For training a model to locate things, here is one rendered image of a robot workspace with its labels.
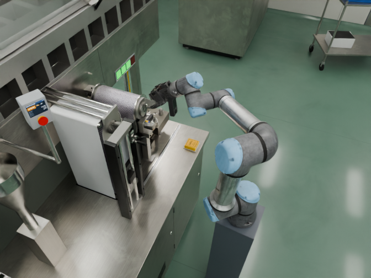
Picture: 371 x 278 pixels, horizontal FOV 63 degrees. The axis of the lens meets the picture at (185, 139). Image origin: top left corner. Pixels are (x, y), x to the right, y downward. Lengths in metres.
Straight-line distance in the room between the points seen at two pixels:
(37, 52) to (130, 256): 0.98
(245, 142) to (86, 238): 0.92
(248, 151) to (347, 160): 2.44
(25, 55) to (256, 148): 0.96
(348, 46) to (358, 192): 2.19
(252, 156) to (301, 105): 2.85
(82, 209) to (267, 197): 1.69
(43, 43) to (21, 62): 0.14
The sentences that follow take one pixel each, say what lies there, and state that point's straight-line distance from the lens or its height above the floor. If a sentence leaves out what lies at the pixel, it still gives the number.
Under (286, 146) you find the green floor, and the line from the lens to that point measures 3.29.
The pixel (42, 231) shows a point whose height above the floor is 1.16.
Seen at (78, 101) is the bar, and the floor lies 1.44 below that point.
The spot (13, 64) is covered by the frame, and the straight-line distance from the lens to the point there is 1.37.
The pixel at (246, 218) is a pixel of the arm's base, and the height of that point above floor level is 0.97.
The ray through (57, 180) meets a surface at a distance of 1.79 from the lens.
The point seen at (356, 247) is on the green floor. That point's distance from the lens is 2.87.
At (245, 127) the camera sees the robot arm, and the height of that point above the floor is 1.48.
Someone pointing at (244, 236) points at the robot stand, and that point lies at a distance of 1.58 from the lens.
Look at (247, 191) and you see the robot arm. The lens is 1.43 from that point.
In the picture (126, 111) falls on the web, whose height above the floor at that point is 1.26.
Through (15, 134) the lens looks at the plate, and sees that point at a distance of 1.45.
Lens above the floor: 2.28
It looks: 46 degrees down
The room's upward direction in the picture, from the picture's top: 2 degrees clockwise
